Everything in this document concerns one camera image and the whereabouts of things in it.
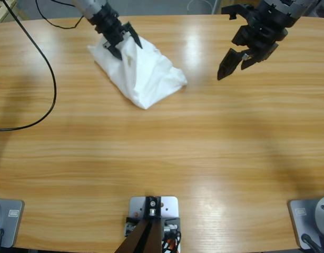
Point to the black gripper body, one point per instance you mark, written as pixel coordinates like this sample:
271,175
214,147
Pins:
259,34
110,25

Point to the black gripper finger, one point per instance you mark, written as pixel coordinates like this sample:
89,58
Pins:
252,62
116,52
135,37
227,64

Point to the white T-shirt with small print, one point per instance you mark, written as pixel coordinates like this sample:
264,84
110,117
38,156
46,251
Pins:
151,76

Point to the brown cardboard box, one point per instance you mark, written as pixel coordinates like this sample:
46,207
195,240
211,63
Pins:
226,3

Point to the white round hoop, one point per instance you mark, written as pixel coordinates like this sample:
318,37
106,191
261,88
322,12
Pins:
193,4

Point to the black chair base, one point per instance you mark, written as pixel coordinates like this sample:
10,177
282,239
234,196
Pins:
322,9

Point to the wrist dark camera bracket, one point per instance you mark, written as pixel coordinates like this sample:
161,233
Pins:
238,10

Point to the grey white mount block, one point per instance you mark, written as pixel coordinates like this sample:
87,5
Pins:
169,208

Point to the arm grey base plate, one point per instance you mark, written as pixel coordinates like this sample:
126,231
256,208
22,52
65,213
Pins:
11,221
309,216

